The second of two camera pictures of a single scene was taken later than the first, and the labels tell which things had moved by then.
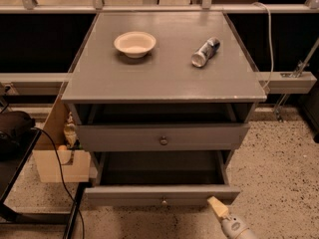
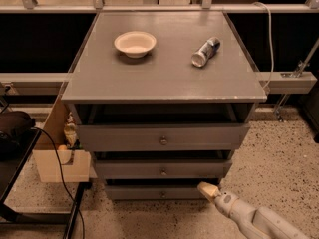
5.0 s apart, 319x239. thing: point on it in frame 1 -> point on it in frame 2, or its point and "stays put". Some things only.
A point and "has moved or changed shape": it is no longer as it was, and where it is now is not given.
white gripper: x=233 y=225 -> x=228 y=201
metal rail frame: x=295 y=81 stays put
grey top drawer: x=162 y=137 stays put
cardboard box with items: x=75 y=158 stays put
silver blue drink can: x=200 y=57 stays put
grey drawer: x=159 y=178 has moved or changed shape
